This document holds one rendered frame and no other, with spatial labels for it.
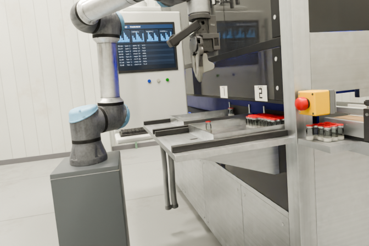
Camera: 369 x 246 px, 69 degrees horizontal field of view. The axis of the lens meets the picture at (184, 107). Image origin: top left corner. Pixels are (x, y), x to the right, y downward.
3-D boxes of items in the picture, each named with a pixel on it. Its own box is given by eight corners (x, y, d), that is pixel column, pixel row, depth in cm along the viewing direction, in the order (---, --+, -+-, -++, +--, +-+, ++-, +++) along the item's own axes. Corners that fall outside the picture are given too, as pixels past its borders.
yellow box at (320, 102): (317, 111, 86) (316, 89, 85) (335, 113, 79) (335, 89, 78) (297, 114, 84) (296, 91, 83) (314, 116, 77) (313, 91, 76)
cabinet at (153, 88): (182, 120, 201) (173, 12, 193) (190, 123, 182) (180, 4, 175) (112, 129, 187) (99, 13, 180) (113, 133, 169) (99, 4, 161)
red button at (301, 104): (303, 109, 82) (303, 96, 82) (313, 110, 78) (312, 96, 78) (292, 110, 81) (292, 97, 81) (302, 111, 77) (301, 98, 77)
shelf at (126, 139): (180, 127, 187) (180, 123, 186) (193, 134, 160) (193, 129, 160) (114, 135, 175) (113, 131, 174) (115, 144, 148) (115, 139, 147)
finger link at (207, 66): (217, 80, 88) (214, 51, 87) (199, 82, 86) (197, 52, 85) (213, 80, 91) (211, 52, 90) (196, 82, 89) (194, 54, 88)
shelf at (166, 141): (225, 117, 157) (225, 114, 157) (313, 139, 90) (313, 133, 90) (143, 128, 144) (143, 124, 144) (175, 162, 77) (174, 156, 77)
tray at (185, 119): (228, 115, 152) (228, 108, 152) (252, 120, 127) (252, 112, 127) (170, 122, 143) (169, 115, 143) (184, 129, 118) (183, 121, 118)
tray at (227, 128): (261, 122, 120) (261, 114, 120) (302, 131, 95) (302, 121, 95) (189, 132, 110) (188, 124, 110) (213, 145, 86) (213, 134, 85)
